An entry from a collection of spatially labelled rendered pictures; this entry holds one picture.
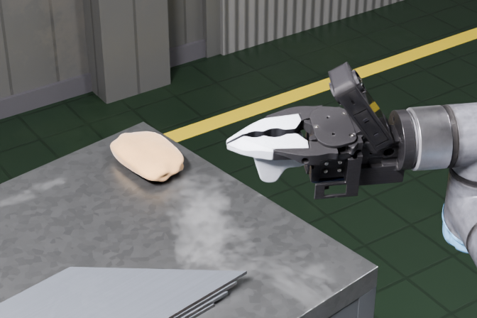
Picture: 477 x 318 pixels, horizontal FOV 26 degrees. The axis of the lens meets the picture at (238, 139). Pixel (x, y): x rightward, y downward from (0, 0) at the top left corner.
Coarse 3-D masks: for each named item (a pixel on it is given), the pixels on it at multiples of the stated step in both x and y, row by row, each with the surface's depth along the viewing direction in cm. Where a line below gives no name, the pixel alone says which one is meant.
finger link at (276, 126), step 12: (264, 120) 119; (276, 120) 119; (288, 120) 119; (300, 120) 119; (240, 132) 118; (252, 132) 118; (264, 132) 118; (276, 132) 119; (288, 132) 118; (300, 132) 120
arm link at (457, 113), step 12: (444, 108) 120; (456, 108) 120; (468, 108) 120; (456, 120) 119; (468, 120) 119; (456, 132) 118; (468, 132) 118; (456, 144) 118; (468, 144) 118; (456, 156) 119; (468, 156) 119; (456, 168) 123; (468, 168) 121
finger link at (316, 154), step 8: (312, 144) 116; (320, 144) 116; (280, 152) 115; (288, 152) 115; (296, 152) 115; (304, 152) 115; (312, 152) 115; (320, 152) 115; (328, 152) 115; (336, 152) 115; (296, 160) 115; (304, 160) 115; (312, 160) 115; (320, 160) 115
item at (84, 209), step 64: (128, 128) 198; (0, 192) 179; (64, 192) 179; (128, 192) 179; (192, 192) 179; (256, 192) 179; (0, 256) 164; (64, 256) 164; (128, 256) 164; (192, 256) 164; (256, 256) 164; (320, 256) 164
